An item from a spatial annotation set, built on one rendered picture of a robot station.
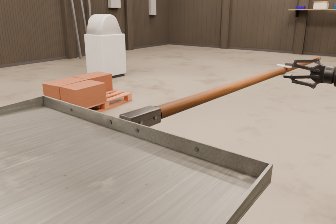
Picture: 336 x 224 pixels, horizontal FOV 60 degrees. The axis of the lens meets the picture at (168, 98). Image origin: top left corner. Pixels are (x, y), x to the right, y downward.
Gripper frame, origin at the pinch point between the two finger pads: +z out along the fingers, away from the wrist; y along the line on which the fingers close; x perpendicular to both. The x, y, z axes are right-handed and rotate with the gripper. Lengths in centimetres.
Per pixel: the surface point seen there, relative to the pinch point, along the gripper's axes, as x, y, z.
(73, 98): 89, 77, 291
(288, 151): 166, 105, 31
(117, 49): 310, 30, 439
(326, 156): 178, 105, -3
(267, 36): 971, 4, 335
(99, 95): 128, 78, 284
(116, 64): 307, 63, 440
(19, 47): 262, 44, 776
